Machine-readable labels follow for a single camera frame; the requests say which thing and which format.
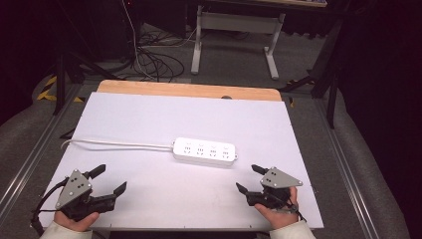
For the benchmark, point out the white power strip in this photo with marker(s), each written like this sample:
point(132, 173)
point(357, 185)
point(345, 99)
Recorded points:
point(204, 152)

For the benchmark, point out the white table cover board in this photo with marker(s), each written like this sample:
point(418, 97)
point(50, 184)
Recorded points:
point(185, 119)

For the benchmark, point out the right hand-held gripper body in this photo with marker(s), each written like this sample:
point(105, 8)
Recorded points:
point(279, 181)

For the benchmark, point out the black metal stand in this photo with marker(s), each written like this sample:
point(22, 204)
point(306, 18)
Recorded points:
point(326, 69)

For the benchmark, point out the person's left hand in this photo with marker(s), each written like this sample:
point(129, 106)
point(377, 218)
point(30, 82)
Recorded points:
point(77, 222)

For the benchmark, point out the white metal desk frame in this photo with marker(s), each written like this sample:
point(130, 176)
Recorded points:
point(236, 30)

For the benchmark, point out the person's right hand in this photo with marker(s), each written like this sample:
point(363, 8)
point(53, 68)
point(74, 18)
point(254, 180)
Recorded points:
point(280, 215)

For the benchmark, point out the aluminium rail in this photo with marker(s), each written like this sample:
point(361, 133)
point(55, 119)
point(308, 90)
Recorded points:
point(345, 172)
point(35, 146)

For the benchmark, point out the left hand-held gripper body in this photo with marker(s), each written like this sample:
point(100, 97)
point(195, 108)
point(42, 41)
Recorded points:
point(73, 190)

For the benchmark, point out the black tripod stand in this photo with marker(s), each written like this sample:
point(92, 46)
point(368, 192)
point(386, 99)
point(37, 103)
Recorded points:
point(64, 71)

